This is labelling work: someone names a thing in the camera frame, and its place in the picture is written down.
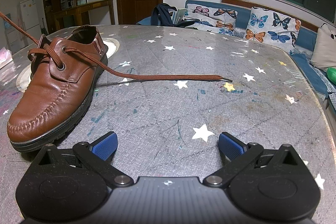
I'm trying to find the pink white paper pack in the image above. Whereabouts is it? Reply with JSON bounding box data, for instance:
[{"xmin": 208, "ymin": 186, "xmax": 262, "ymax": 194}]
[{"xmin": 0, "ymin": 47, "xmax": 13, "ymax": 69}]

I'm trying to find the brown shoelace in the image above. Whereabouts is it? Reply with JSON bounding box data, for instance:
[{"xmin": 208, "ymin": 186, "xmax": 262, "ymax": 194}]
[{"xmin": 0, "ymin": 11, "xmax": 234, "ymax": 84}]

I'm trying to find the dark blue bag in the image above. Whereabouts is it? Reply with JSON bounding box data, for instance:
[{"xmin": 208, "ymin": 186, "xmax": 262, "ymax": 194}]
[{"xmin": 150, "ymin": 3, "xmax": 177, "ymax": 27}]

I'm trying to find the blue sofa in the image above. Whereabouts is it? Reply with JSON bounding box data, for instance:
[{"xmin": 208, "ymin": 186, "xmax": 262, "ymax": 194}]
[{"xmin": 136, "ymin": 0, "xmax": 336, "ymax": 111}]

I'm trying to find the butterfly pillow right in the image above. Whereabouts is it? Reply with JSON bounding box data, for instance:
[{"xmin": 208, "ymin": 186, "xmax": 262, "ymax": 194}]
[{"xmin": 244, "ymin": 7, "xmax": 301, "ymax": 53}]

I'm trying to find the green ball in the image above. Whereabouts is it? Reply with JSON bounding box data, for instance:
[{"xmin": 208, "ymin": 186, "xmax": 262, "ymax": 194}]
[{"xmin": 326, "ymin": 67, "xmax": 336, "ymax": 83}]

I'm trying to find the brown leather shoe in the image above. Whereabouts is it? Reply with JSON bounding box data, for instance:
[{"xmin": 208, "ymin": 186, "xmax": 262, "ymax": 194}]
[{"xmin": 7, "ymin": 25, "xmax": 108, "ymax": 152}]

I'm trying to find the water dispenser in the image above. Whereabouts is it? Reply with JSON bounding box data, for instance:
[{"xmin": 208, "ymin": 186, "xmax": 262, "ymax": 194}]
[{"xmin": 3, "ymin": 20, "xmax": 18, "ymax": 54}]

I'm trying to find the white refrigerator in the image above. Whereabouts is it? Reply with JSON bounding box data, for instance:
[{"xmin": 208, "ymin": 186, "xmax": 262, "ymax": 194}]
[{"xmin": 18, "ymin": 0, "xmax": 41, "ymax": 40}]

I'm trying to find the butterfly pillow left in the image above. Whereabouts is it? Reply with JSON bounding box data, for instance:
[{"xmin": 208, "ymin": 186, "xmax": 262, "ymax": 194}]
[{"xmin": 184, "ymin": 4, "xmax": 238, "ymax": 36}]

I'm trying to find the butterfly pillow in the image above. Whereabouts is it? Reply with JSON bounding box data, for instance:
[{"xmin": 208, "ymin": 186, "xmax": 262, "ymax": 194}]
[
  {"xmin": 244, "ymin": 7, "xmax": 301, "ymax": 53},
  {"xmin": 184, "ymin": 4, "xmax": 238, "ymax": 36}
]

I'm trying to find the beige cushion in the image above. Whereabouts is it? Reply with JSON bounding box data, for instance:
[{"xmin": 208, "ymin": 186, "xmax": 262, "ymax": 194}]
[{"xmin": 310, "ymin": 23, "xmax": 336, "ymax": 72}]

